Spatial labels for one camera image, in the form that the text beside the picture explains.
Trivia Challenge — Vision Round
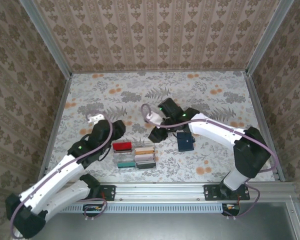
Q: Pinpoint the red credit card stack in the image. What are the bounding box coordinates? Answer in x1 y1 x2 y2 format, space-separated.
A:
112 141 134 153

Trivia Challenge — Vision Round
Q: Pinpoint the clear acrylic card organizer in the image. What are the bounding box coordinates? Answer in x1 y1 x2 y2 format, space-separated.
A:
111 141 158 171

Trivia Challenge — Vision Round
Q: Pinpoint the navy leather card holder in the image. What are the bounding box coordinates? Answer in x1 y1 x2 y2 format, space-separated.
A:
176 131 195 152

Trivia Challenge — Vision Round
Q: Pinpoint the teal credit card stack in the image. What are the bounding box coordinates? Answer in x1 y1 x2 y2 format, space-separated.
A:
116 161 137 169

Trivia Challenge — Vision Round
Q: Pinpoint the peach credit card stack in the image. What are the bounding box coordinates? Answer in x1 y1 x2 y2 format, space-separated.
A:
134 146 156 155

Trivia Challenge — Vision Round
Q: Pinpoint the white credit card stack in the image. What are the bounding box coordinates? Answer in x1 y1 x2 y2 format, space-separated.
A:
134 154 156 162

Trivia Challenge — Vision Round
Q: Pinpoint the grey black credit card stack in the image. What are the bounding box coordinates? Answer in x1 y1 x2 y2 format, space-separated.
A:
135 161 158 170

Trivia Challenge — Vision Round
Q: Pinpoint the floral patterned table cover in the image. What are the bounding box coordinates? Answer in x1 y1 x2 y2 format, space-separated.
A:
43 71 277 183

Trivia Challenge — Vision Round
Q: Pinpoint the black connector with orange plug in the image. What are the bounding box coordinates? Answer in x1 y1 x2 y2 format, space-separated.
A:
221 202 241 216
82 203 108 218

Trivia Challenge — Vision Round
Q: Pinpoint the grey metal sheet panel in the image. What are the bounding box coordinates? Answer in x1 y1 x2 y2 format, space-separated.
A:
32 212 297 240

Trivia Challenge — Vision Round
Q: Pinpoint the aluminium side rail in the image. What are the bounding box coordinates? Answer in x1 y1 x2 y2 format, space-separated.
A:
243 71 286 182
38 74 72 183

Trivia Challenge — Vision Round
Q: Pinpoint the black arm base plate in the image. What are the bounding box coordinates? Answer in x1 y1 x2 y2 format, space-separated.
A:
203 184 251 201
97 184 116 201

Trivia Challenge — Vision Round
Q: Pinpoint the aluminium front rail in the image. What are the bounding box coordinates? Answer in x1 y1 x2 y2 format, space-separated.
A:
27 181 297 202

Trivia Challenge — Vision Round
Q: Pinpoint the grey slotted cable duct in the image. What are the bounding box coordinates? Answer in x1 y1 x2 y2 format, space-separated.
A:
59 202 241 214

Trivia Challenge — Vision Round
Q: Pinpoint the aluminium corner post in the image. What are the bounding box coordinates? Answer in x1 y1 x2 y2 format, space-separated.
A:
246 0 295 76
19 0 73 77

